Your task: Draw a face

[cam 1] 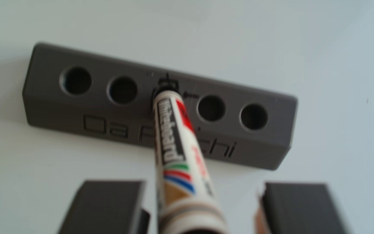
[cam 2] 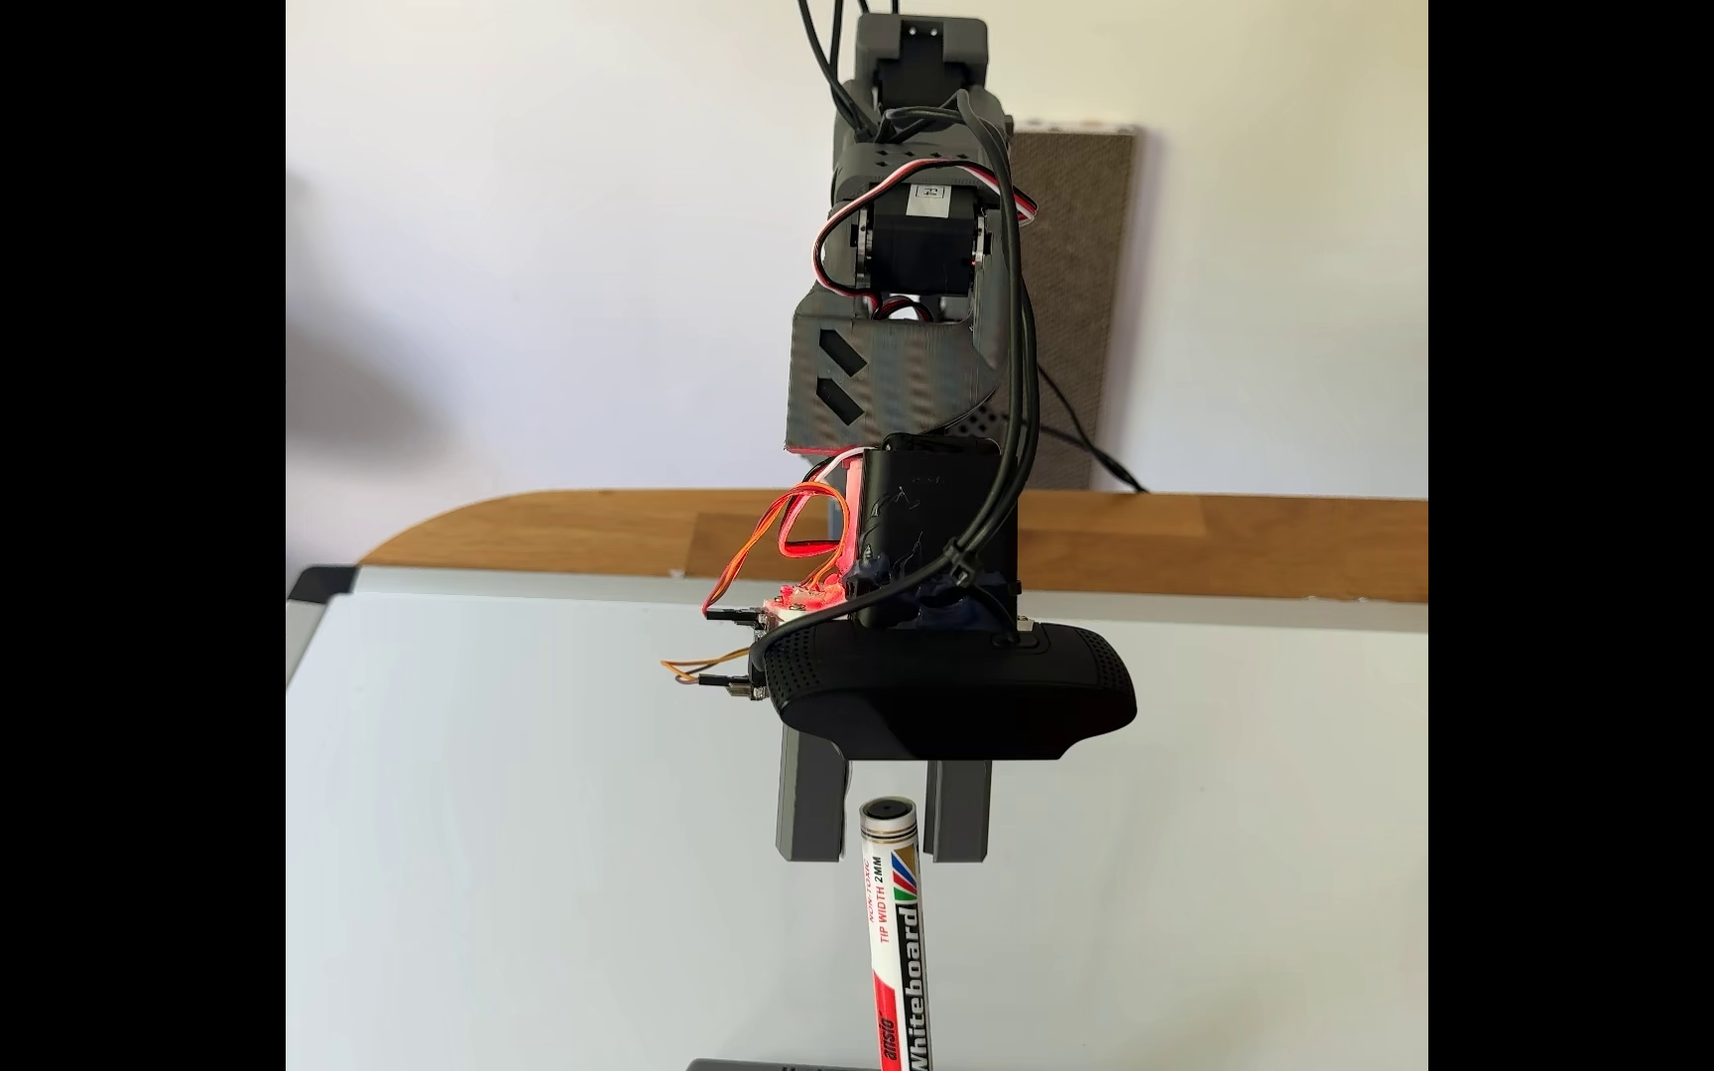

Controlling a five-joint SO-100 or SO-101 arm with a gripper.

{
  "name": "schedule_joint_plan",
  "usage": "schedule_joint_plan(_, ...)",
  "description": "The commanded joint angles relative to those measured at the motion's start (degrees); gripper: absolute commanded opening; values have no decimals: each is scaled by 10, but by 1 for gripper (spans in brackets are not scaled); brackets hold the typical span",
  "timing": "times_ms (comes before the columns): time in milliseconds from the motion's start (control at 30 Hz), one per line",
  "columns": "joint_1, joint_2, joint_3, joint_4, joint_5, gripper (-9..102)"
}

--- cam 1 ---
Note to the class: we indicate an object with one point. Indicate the whiteboard with silver frame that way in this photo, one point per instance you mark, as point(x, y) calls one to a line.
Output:
point(336, 48)

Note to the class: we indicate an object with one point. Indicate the white whiteboard marker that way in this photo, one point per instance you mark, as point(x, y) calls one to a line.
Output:
point(180, 162)

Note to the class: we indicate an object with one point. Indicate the grey marker holder block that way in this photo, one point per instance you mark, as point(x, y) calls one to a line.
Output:
point(50, 107)

